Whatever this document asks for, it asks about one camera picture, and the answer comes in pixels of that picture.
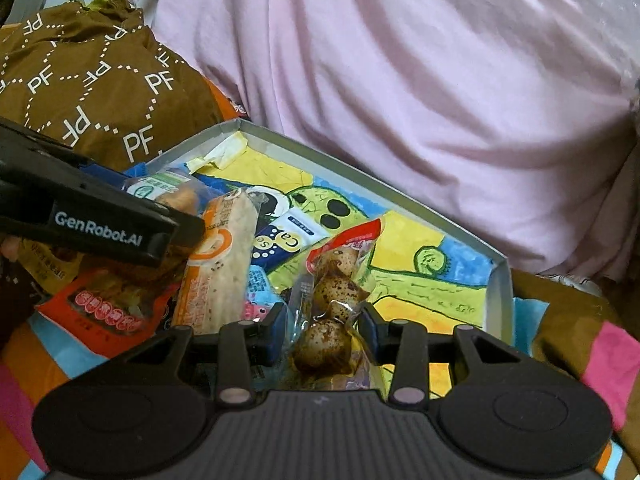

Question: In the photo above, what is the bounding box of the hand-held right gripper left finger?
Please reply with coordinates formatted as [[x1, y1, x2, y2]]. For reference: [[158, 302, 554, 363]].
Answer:
[[122, 301, 291, 406]]

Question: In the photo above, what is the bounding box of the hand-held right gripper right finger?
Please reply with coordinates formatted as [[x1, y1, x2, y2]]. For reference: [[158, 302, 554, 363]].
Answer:
[[357, 301, 521, 406]]

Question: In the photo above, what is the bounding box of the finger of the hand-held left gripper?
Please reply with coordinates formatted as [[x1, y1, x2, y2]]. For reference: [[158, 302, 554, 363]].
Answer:
[[0, 117, 130, 191]]

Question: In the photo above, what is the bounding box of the light blue snack packet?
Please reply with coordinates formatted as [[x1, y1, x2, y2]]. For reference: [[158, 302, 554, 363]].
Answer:
[[242, 265, 288, 321]]

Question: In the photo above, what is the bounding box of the red label egg packet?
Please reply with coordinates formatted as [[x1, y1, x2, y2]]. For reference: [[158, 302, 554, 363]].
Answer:
[[287, 217, 383, 376]]

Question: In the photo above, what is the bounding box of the gold snack packet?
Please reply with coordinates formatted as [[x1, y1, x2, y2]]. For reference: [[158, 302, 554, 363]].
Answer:
[[22, 240, 86, 296]]

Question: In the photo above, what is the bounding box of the green label snack packet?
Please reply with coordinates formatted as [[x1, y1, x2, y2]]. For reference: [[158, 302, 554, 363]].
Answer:
[[122, 167, 218, 221]]

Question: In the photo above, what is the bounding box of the red snack packet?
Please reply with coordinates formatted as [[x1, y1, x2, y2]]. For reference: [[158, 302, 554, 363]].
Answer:
[[37, 265, 183, 356]]

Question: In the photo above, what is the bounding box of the orange white bread packet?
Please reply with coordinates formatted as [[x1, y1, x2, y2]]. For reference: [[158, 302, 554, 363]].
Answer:
[[172, 187, 261, 336]]

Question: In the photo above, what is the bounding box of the grey tray with cartoon drawing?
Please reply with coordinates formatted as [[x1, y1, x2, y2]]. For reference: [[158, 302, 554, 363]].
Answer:
[[132, 120, 516, 401]]

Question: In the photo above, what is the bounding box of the blue white packet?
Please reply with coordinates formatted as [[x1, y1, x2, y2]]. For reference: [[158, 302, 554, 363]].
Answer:
[[252, 210, 331, 276]]

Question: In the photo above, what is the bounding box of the brown printed blanket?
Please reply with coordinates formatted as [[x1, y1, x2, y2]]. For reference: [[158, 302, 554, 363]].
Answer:
[[0, 0, 251, 173]]

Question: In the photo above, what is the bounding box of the colourful cartoon bedsheet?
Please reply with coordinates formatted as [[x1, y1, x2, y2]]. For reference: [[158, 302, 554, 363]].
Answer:
[[0, 90, 640, 480]]

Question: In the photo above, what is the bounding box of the pink cloth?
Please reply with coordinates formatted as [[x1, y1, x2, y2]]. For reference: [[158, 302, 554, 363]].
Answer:
[[150, 0, 640, 281]]

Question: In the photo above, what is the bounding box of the plastic bag of clothes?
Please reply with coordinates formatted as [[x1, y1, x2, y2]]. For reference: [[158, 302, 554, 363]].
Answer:
[[592, 0, 640, 111]]

